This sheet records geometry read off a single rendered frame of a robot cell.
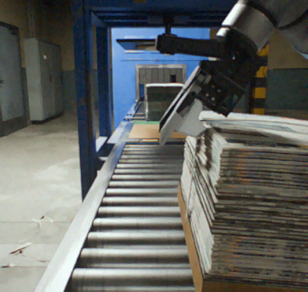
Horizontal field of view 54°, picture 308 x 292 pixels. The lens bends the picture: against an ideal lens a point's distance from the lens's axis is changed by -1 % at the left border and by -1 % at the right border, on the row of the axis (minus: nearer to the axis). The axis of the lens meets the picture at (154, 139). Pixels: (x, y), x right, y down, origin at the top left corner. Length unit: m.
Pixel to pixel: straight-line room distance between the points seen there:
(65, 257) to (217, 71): 0.44
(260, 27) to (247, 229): 0.30
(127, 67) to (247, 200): 3.54
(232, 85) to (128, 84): 3.39
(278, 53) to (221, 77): 9.20
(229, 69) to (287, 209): 0.24
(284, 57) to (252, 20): 9.26
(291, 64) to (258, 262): 9.48
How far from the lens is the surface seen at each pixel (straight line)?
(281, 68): 9.72
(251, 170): 0.38
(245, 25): 0.51
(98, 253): 0.63
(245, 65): 0.52
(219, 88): 0.51
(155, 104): 2.27
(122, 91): 3.87
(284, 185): 0.40
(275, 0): 0.53
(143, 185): 0.97
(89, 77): 1.57
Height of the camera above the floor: 1.14
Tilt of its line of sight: 12 degrees down
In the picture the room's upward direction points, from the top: straight up
